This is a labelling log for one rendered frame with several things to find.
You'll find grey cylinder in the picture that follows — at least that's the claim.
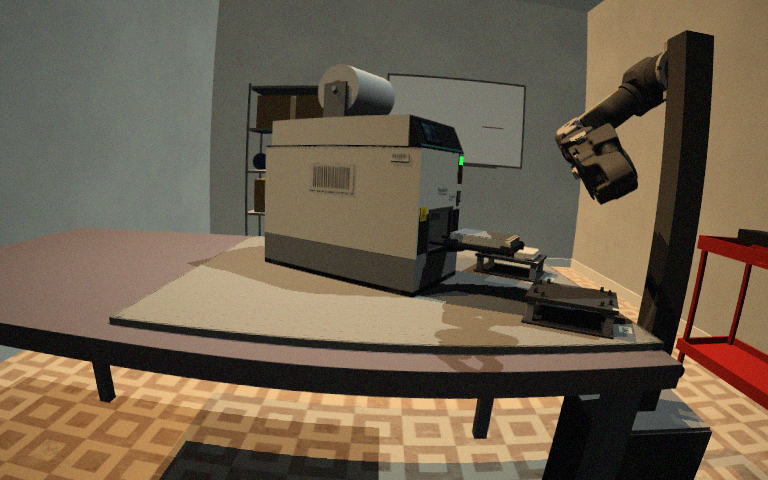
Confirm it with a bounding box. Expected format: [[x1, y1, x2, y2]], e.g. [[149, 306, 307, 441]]
[[318, 64, 395, 116]]

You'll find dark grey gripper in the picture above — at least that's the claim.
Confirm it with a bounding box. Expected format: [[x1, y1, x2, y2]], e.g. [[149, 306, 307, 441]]
[[569, 123, 638, 205]]

